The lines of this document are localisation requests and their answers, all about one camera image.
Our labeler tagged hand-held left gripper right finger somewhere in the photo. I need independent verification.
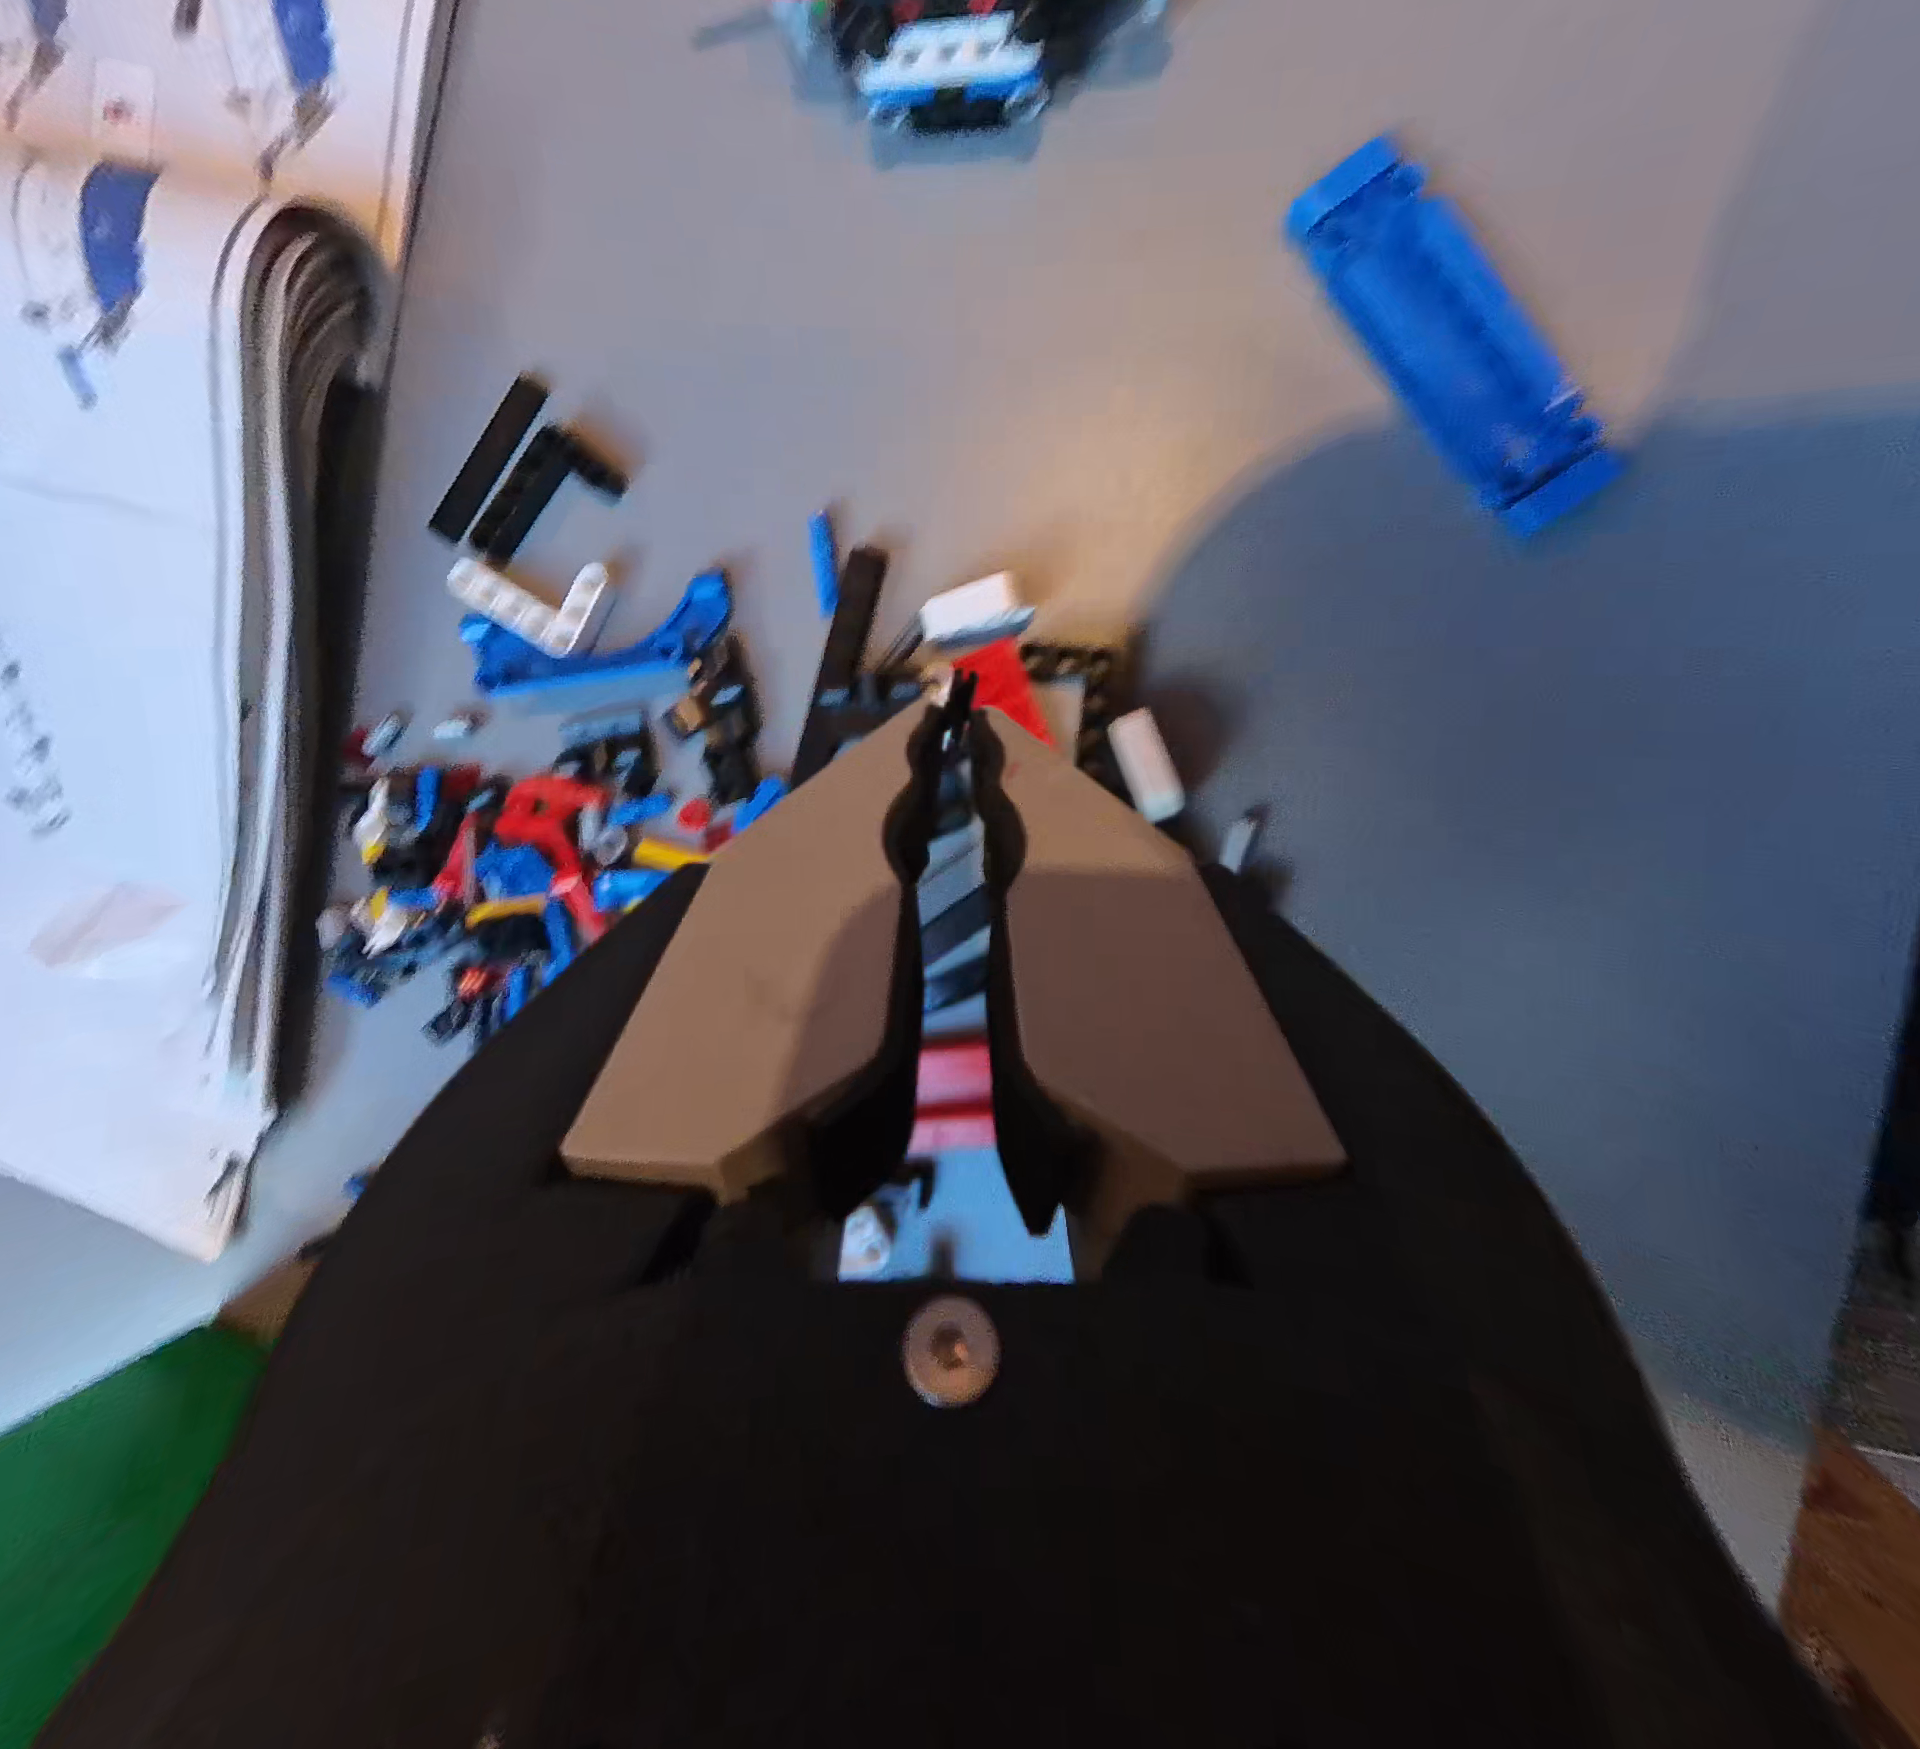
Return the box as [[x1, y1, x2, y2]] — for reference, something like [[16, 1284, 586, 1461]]
[[971, 706, 1350, 1236]]

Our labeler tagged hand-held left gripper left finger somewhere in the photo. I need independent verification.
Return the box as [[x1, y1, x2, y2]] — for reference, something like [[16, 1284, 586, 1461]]
[[554, 697, 947, 1209]]

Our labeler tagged pile of toy bricks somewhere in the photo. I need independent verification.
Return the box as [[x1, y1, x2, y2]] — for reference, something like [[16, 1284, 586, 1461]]
[[314, 371, 1274, 1051]]

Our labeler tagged light grey desk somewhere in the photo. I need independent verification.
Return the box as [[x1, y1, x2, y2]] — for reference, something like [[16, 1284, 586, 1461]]
[[0, 0, 1920, 1571]]

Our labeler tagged blue toy brick panel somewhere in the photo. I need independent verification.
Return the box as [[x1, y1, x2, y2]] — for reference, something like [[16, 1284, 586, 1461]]
[[1284, 135, 1630, 539]]

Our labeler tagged toy brick instruction manual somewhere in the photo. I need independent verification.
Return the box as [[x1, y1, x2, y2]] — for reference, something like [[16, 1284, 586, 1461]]
[[0, 0, 494, 1258]]

